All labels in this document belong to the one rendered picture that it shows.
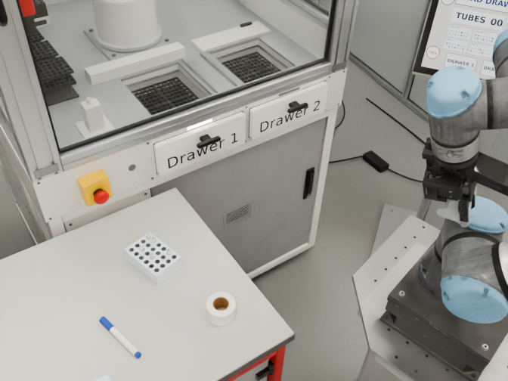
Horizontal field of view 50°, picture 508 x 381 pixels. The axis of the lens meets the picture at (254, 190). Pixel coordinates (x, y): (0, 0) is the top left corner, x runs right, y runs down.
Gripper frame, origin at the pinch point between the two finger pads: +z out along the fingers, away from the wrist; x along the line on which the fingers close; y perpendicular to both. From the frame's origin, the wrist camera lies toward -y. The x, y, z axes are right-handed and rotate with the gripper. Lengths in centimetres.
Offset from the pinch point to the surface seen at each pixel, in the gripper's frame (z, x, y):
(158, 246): 12, 17, 73
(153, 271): 10, 25, 69
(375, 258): 34.2, -3.3, 24.7
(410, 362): 30.9, 21.8, 8.7
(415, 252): 38.3, -9.3, 16.1
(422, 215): 104, -60, 31
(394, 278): 34.5, 1.1, 18.5
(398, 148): 143, -124, 63
